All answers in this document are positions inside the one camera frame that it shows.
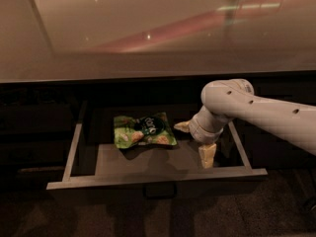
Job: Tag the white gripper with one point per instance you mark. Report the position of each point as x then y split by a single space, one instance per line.
202 131

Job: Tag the green snack bag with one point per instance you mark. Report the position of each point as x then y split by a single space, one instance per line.
154 129

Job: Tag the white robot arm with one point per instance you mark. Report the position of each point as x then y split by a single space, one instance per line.
226 100

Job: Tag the dark snack packets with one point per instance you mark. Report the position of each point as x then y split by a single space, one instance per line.
29 96

